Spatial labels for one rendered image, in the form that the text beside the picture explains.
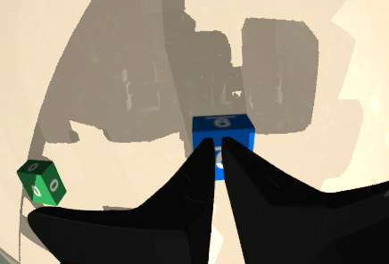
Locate blue digit block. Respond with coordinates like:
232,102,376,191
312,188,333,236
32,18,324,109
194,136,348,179
192,114,255,180

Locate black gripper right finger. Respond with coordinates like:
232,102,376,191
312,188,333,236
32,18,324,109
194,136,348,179
220,136,389,264

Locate green block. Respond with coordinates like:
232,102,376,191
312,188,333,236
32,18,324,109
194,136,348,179
17,160,68,207

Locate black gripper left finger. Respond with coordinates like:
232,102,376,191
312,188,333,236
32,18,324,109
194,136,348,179
28,138,216,264

